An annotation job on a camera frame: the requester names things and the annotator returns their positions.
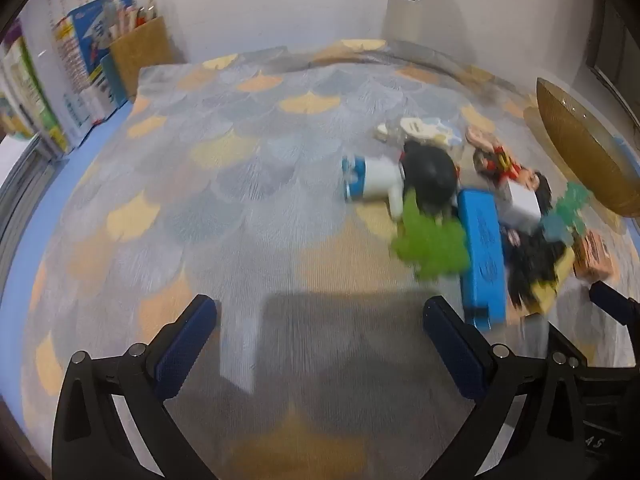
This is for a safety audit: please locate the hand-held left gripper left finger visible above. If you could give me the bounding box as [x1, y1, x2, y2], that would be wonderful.
[51, 294, 218, 480]

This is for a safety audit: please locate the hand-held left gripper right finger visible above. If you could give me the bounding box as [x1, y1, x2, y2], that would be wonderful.
[424, 296, 587, 480]

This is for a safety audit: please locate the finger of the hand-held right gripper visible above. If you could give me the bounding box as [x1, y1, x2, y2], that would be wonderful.
[590, 280, 640, 328]
[547, 320, 589, 368]

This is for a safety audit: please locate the small pink eraser box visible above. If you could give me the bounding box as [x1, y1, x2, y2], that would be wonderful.
[573, 230, 614, 281]

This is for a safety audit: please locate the black and yellow item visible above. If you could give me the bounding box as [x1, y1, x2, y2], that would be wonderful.
[529, 247, 577, 315]

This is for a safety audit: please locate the black rectangular box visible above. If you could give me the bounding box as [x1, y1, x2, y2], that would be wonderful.
[504, 230, 563, 311]

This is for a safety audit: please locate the light blue soft toy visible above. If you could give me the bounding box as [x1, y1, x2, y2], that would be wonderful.
[541, 214, 572, 242]

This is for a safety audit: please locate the blue rectangular box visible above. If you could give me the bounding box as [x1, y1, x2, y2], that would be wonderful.
[457, 189, 507, 333]

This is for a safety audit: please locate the lime green plastic toy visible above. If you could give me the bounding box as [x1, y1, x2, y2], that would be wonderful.
[390, 192, 471, 281]

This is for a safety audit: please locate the teal translucent plastic toy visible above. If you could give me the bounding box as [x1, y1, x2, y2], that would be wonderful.
[559, 181, 592, 223]

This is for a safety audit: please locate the white charger cube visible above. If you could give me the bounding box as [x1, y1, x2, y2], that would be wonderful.
[501, 180, 544, 233]

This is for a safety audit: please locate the amber ribbed glass bowl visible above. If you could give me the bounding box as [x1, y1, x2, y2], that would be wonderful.
[536, 77, 640, 218]

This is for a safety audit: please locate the red and yellow striped item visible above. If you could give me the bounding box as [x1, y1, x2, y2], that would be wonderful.
[474, 145, 526, 182]

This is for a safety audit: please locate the grey and yellow patterned mat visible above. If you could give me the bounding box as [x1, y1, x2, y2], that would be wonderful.
[20, 40, 640, 480]

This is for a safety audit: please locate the pink correction tape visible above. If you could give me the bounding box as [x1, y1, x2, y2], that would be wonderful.
[466, 125, 497, 152]

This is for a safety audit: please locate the clear cartoon correction tape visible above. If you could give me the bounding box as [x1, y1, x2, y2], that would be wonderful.
[375, 116, 463, 150]

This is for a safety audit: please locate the grey paper tray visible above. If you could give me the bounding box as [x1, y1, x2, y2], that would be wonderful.
[0, 135, 57, 261]

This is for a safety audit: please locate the black monitor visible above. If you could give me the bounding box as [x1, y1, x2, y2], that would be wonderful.
[582, 0, 640, 128]

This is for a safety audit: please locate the row of green-spined books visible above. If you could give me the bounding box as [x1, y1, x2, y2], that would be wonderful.
[0, 19, 69, 157]

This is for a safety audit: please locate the brown pen holder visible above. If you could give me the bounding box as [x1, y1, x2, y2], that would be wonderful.
[101, 16, 177, 102]

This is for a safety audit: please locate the blue illustrated book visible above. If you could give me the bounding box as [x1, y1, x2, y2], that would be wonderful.
[57, 0, 137, 126]

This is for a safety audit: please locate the bunch of pens and pencils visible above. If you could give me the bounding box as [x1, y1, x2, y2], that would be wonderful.
[102, 0, 159, 41]

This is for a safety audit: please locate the white pole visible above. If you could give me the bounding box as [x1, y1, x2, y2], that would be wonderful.
[384, 0, 442, 45]

